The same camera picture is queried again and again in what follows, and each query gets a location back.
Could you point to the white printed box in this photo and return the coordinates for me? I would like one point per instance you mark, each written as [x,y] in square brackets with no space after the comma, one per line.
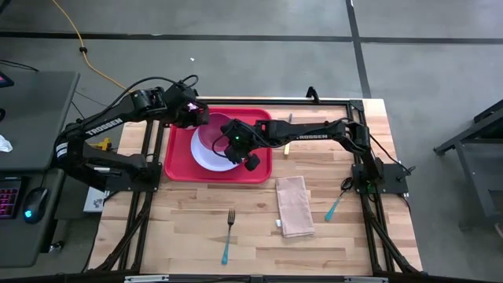
[94,202]

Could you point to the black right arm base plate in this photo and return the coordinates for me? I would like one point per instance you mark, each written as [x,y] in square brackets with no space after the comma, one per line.
[393,178]

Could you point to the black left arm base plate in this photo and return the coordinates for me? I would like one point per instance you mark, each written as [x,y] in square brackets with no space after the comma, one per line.
[125,185]

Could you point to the dark grey metal table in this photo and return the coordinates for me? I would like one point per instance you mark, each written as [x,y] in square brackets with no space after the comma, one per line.
[483,157]

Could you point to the white crumpled tissue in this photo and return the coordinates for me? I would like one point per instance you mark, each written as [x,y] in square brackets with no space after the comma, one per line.
[4,145]

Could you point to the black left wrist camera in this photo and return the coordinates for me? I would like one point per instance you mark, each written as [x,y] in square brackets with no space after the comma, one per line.
[181,92]

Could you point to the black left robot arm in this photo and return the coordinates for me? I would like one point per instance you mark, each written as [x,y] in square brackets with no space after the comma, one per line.
[104,127]

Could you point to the red plastic tray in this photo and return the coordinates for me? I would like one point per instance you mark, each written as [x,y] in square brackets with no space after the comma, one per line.
[177,169]

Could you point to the yellow clamp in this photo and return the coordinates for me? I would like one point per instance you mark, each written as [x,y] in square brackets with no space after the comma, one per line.
[103,144]

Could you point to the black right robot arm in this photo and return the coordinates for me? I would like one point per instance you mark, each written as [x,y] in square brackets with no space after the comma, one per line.
[314,131]

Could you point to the black device with pink screen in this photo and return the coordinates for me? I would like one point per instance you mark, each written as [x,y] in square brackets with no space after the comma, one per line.
[4,80]

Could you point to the beige cloth napkin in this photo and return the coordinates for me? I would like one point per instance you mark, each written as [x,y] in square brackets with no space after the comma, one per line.
[294,208]

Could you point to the black aluminium table frame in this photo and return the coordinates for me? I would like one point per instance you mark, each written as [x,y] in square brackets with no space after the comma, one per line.
[294,103]

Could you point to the lavender plate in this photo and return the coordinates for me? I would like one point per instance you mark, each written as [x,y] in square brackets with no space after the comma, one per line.
[208,161]

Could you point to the black caster wheel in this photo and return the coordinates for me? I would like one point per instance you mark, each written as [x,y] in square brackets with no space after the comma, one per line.
[57,246]

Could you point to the pale pink mug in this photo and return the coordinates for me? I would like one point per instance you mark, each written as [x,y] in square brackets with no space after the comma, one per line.
[192,107]

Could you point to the black frame clamp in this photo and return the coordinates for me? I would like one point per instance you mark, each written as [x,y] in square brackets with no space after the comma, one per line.
[313,95]

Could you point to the black computer mouse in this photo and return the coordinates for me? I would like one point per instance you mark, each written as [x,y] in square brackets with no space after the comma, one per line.
[35,204]

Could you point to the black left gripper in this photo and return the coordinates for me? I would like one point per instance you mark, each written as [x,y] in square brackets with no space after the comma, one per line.
[184,114]

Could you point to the backlit black keyboard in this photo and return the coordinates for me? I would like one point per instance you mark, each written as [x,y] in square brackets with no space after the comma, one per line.
[8,196]

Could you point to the reddish pink bowl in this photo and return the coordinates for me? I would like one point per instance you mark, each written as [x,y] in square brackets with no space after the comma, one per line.
[210,133]

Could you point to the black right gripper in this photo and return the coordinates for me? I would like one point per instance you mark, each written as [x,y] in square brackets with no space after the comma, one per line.
[241,137]

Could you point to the silver metal bracket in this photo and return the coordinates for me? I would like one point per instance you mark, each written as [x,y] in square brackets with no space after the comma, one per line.
[365,280]
[145,278]

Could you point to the grey side desk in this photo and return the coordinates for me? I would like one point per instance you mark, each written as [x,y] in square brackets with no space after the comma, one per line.
[35,114]

